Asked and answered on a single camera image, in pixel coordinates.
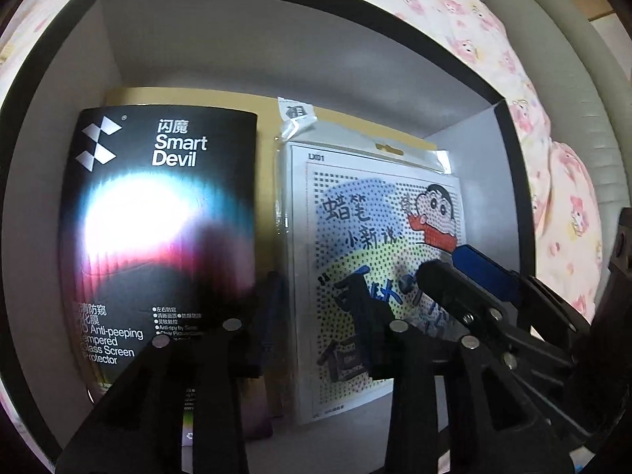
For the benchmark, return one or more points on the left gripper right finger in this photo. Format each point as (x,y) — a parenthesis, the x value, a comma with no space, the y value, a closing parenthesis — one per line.
(377,342)

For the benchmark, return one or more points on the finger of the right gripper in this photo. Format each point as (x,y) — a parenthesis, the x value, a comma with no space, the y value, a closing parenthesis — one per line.
(487,273)
(465,300)

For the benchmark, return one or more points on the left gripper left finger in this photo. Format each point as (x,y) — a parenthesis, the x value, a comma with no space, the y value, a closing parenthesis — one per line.
(249,330)

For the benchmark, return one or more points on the black screen protector box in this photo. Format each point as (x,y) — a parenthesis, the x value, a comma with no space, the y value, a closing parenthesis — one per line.
(156,229)

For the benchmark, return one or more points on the Shin-chan dotted board pack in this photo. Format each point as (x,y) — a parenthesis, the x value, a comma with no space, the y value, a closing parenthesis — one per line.
(350,203)

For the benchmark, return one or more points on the grey-green sofa cushion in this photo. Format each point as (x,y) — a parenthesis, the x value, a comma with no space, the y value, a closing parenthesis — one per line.
(583,91)

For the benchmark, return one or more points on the pink cartoon print blanket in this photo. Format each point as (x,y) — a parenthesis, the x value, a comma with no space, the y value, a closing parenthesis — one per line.
(554,169)

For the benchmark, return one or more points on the black cardboard storage box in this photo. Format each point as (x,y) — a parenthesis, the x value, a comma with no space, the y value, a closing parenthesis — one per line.
(344,55)

